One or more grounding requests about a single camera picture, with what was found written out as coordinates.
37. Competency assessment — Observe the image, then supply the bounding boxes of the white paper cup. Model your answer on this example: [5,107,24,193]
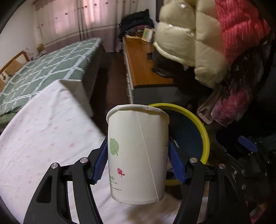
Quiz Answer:
[106,104,170,204]

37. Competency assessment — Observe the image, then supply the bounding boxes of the yellow rimmed trash bin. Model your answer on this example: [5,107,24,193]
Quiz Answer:
[147,103,211,186]

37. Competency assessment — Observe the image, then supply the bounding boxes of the pink floral garment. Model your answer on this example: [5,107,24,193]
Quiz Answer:
[210,88,250,126]

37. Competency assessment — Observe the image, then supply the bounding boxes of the white dotted table cloth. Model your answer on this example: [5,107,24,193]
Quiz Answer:
[1,80,181,223]

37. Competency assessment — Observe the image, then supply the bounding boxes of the wooden desk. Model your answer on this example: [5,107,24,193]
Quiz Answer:
[123,37,174,89]

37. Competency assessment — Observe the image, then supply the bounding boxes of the green plaid bed quilt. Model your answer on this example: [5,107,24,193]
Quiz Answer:
[1,37,104,127]

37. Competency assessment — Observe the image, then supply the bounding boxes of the red dotted garment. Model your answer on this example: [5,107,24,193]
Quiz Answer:
[215,0,270,67]

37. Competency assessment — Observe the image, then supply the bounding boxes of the right brown pillow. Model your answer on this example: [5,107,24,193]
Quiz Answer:
[5,59,23,77]

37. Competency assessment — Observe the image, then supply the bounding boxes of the wooden bed headboard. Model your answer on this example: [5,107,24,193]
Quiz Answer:
[0,50,31,87]

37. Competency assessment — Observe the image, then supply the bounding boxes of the cream puffer jacket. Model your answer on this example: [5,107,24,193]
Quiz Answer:
[154,1,227,88]

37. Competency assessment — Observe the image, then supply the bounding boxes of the pink striped curtain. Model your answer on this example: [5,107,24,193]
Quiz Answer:
[32,0,160,53]

